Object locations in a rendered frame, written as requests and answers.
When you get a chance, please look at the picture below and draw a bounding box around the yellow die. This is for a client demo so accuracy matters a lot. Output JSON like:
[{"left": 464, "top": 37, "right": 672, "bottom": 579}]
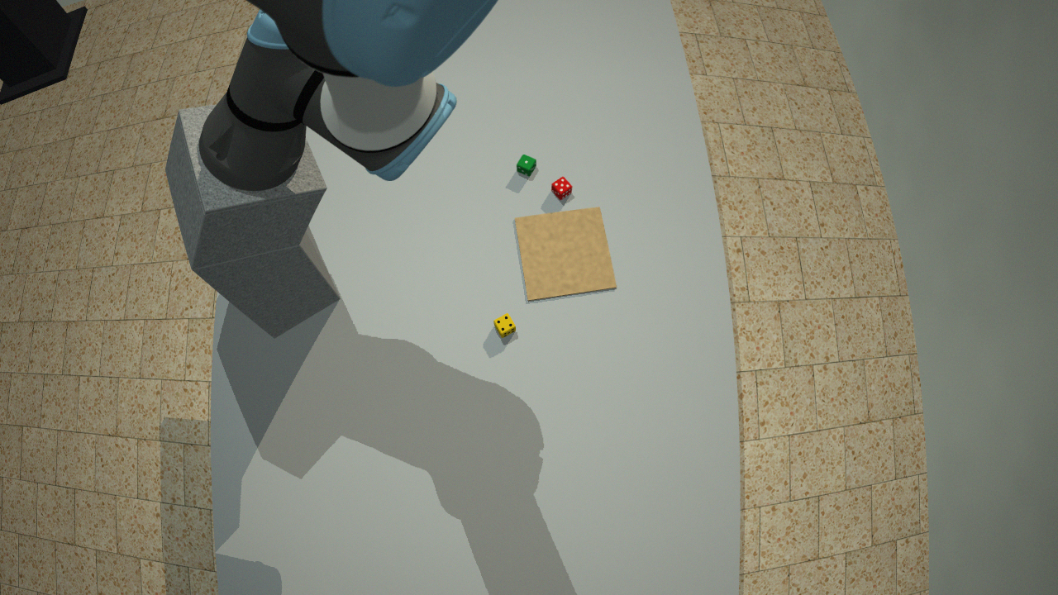
[{"left": 494, "top": 313, "right": 516, "bottom": 338}]

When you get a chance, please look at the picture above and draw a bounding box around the tan mat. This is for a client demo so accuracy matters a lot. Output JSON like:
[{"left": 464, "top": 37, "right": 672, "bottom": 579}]
[{"left": 515, "top": 208, "right": 617, "bottom": 301}]

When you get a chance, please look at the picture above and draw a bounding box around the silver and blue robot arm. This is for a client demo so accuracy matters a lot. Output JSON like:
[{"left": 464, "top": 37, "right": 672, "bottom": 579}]
[{"left": 199, "top": 0, "right": 498, "bottom": 191}]

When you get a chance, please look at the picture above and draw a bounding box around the green die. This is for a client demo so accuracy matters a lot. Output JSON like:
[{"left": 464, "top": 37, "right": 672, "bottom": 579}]
[{"left": 517, "top": 155, "right": 536, "bottom": 177}]

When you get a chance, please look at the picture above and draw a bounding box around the red die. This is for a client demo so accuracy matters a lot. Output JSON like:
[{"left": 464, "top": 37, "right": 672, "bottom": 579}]
[{"left": 551, "top": 177, "right": 572, "bottom": 200}]

